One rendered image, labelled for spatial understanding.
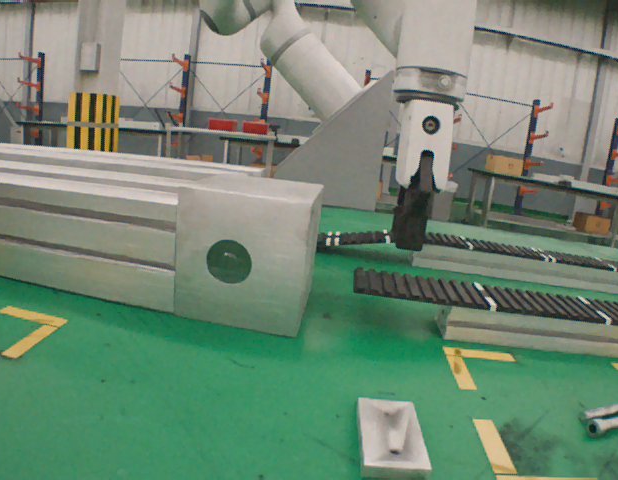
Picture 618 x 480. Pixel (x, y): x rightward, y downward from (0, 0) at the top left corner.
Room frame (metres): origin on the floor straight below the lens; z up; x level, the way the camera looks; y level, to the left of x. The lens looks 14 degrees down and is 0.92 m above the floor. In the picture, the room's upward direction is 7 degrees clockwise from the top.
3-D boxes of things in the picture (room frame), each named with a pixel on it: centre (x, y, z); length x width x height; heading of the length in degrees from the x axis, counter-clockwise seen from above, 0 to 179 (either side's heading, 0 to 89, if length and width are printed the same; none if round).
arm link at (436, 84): (0.49, -0.12, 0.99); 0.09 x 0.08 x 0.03; 176
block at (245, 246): (0.32, 0.04, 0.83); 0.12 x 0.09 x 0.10; 176
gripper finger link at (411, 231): (0.45, -0.11, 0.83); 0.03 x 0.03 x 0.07; 86
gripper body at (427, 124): (0.49, -0.12, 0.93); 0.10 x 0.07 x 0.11; 176
